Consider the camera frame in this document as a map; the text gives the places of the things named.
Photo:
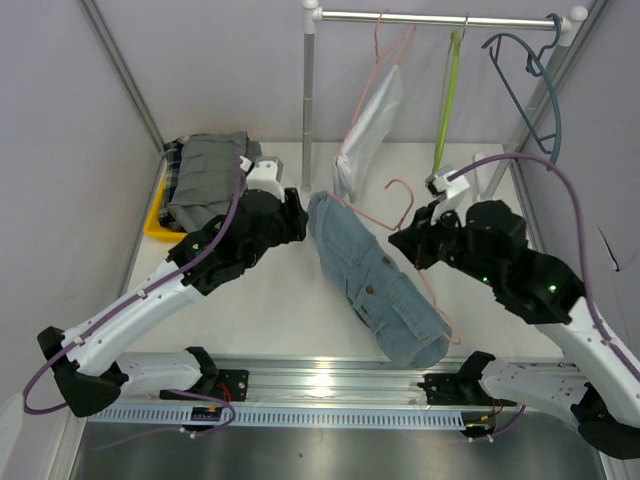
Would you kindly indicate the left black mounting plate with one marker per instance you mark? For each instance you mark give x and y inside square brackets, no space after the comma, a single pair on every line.
[230,385]

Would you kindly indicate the blue plastic hanger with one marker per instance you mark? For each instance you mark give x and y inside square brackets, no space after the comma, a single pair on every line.
[545,90]

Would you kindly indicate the grey garment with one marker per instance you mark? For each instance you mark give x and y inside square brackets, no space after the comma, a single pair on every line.
[208,176]

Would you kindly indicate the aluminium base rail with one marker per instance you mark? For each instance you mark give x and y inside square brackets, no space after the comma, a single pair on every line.
[332,382]

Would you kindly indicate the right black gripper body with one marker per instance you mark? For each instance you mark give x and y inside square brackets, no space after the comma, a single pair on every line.
[444,241]

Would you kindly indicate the black mounting plate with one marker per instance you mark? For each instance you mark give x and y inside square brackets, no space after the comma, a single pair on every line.
[230,385]
[448,389]

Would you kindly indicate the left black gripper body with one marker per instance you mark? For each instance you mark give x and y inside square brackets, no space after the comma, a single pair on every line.
[281,231]

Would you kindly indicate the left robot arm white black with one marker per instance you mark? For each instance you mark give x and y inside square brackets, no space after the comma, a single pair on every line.
[91,364]

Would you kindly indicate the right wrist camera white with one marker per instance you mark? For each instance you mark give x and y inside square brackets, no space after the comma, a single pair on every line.
[446,191]

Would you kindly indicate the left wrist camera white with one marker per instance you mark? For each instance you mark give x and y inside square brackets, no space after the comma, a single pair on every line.
[264,174]

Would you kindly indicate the plaid garment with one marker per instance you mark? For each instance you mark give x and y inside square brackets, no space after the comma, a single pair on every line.
[173,156]

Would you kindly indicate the metal clothes rack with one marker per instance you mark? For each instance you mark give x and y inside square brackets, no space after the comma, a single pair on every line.
[557,60]

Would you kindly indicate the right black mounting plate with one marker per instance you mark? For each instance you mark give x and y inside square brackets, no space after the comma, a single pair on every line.
[448,389]

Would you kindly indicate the white skirt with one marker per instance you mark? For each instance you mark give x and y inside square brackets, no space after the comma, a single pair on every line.
[376,120]

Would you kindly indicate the pink wire hanger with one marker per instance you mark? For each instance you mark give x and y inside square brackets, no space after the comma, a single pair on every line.
[455,337]
[384,61]

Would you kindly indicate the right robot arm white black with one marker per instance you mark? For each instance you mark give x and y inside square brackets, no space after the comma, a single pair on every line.
[490,245]

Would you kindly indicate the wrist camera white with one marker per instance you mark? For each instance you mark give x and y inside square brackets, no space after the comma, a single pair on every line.
[446,191]
[264,174]

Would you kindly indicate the white slotted cable duct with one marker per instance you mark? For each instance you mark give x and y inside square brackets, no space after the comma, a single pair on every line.
[415,419]

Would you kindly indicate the green plastic hanger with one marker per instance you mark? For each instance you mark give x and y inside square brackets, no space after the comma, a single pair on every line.
[449,87]

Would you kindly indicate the light blue denim skirt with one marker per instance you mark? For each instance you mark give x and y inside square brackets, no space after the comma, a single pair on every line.
[407,328]

